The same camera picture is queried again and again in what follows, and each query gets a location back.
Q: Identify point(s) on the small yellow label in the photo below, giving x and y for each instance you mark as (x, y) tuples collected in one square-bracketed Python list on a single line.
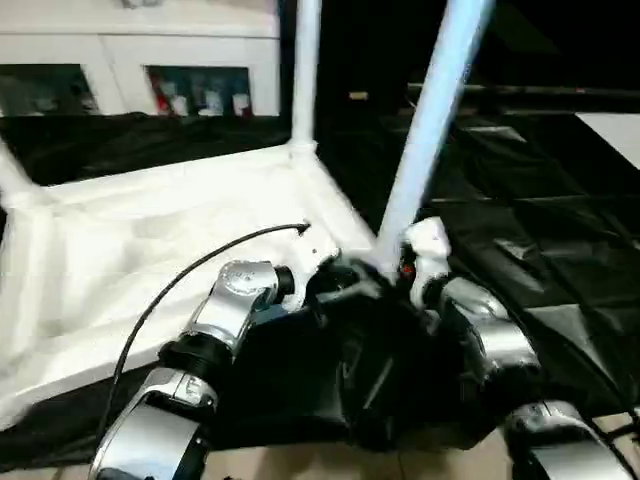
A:
[(358, 96)]

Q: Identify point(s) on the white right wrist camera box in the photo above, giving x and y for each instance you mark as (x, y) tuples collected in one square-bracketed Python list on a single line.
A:
[(428, 245)]

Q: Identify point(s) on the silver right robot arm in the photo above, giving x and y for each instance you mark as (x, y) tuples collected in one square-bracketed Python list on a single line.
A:
[(490, 340)]

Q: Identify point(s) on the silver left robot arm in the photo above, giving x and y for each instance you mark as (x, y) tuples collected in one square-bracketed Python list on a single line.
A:
[(230, 310)]

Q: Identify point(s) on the white plastic table leg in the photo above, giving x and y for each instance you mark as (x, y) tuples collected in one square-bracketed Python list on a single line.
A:
[(14, 175), (305, 70), (430, 130)]

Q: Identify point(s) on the white plastic table top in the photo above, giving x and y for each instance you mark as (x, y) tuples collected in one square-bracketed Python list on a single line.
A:
[(120, 250)]

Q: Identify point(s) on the black table mat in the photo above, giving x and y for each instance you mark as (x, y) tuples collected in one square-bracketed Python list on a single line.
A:
[(540, 200)]

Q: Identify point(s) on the white glass door cabinet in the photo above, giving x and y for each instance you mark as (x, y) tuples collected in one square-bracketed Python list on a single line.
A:
[(140, 50)]

